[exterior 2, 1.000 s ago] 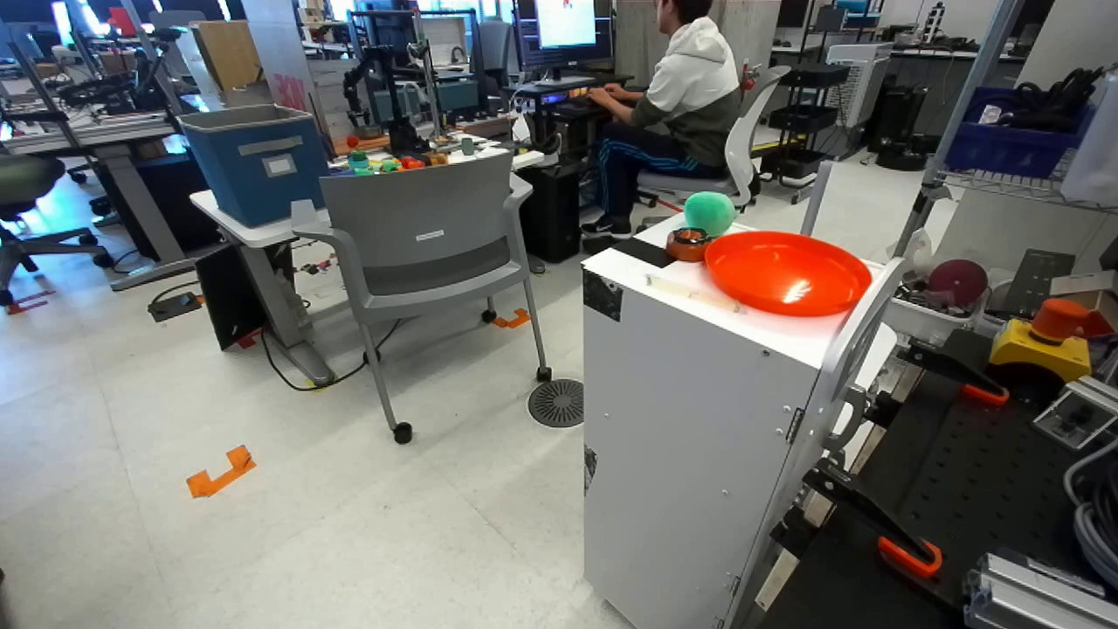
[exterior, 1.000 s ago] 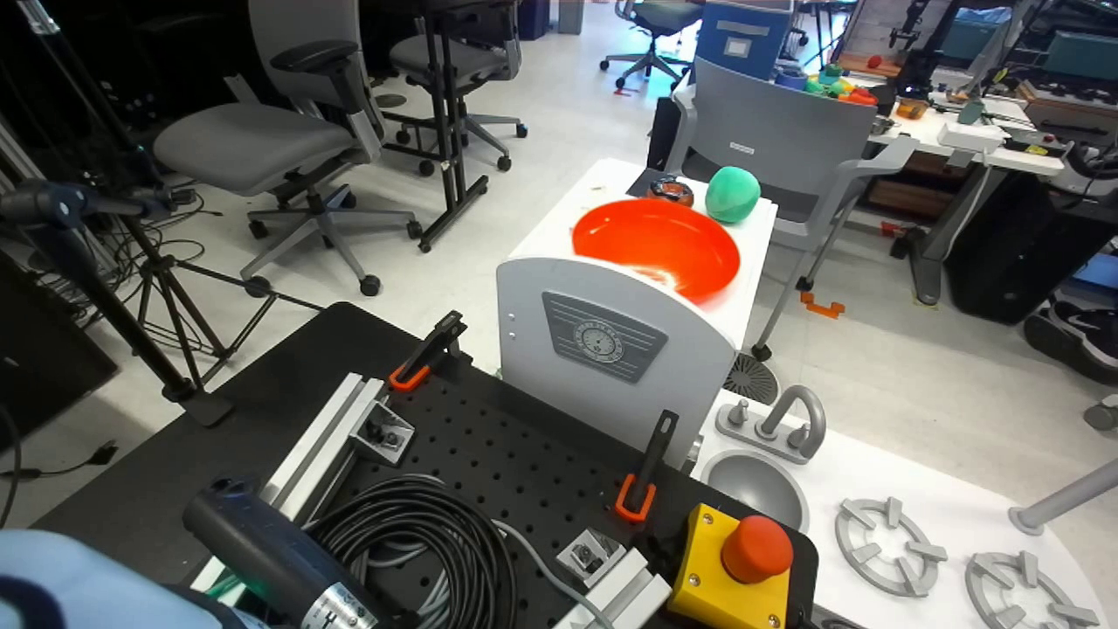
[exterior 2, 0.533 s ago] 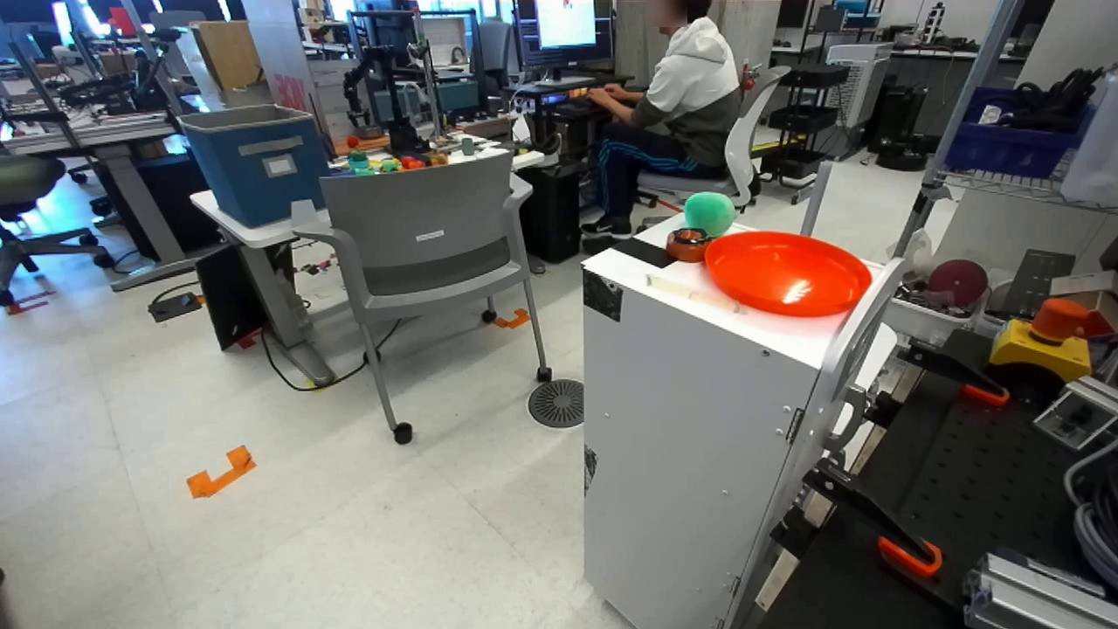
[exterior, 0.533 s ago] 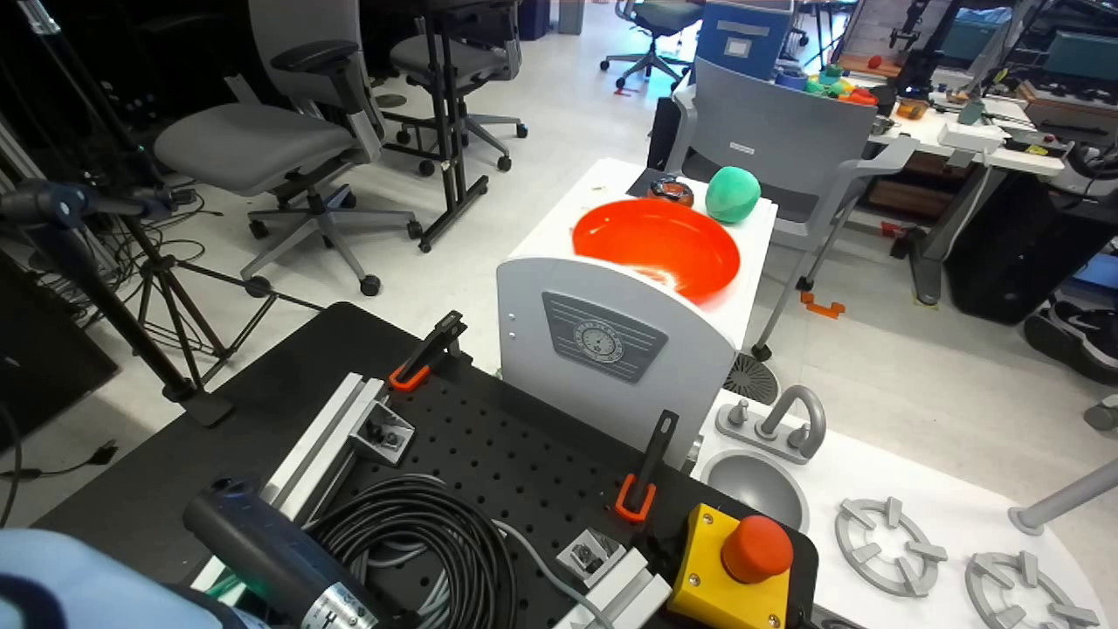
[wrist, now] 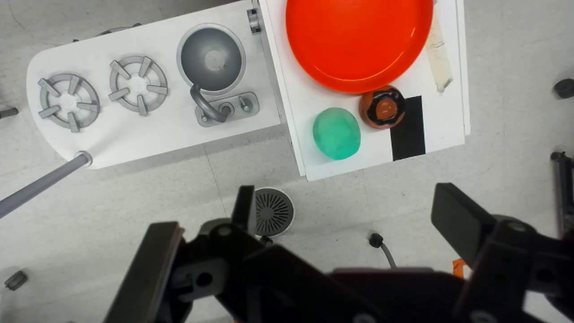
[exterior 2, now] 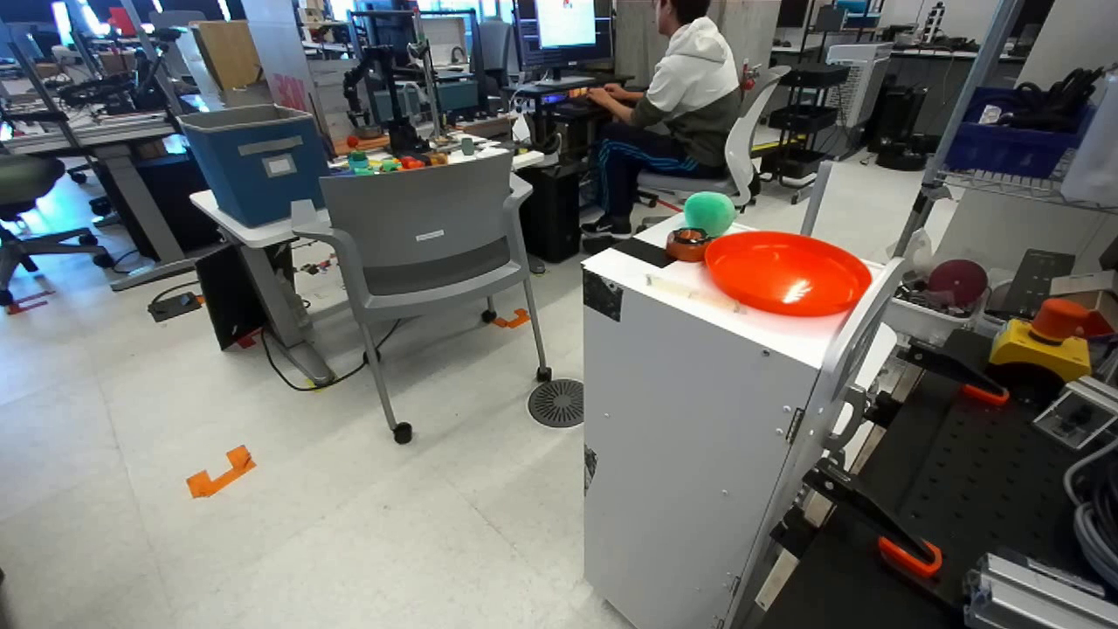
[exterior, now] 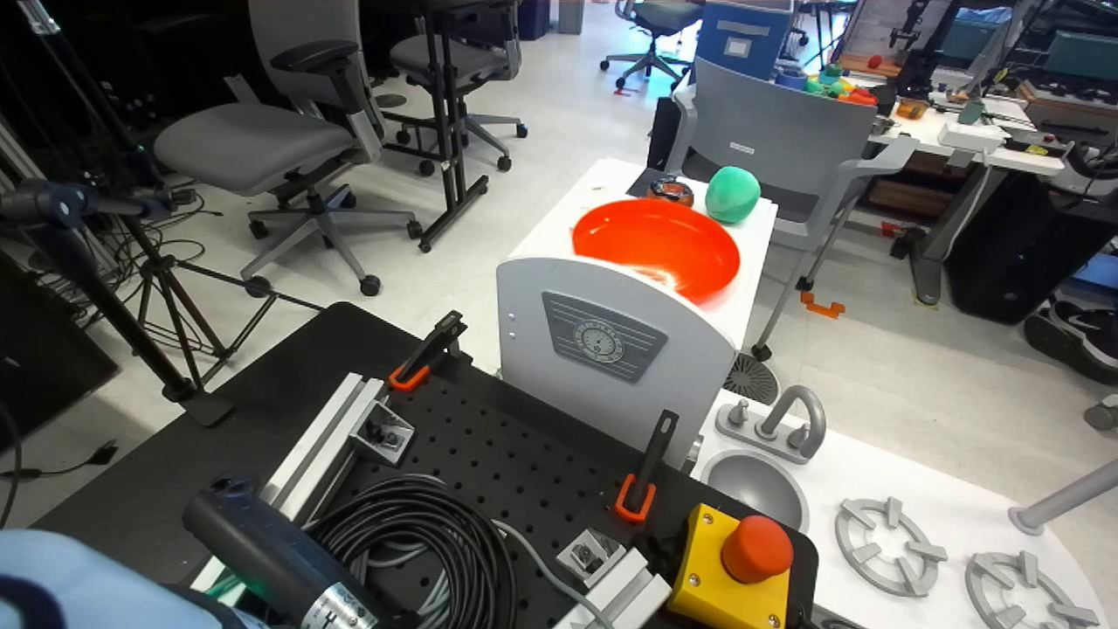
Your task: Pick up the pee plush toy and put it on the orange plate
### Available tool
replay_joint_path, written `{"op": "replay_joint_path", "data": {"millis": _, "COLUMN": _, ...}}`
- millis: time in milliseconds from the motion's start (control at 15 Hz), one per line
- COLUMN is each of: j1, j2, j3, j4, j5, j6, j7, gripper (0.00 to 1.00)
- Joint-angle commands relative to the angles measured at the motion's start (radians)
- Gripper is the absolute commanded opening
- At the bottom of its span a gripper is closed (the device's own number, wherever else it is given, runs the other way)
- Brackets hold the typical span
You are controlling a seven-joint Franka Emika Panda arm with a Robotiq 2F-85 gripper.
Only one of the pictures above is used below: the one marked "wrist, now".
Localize grey metal pole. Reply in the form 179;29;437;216
0;149;94;221

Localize black round floor knob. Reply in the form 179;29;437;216
552;78;574;101

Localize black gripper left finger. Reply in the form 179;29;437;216
103;219;265;323

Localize grey chair with casters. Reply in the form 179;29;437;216
367;232;399;271

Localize white toy kitchen cabinet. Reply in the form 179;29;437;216
256;0;471;183

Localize green round plush toy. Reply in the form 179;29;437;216
310;106;362;162

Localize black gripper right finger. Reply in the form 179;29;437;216
430;182;574;323

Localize beige masking tape strip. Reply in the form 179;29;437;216
426;20;457;96

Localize orange plastic bowl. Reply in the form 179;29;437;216
285;0;435;97

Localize black tape patch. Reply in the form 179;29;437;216
389;97;426;164

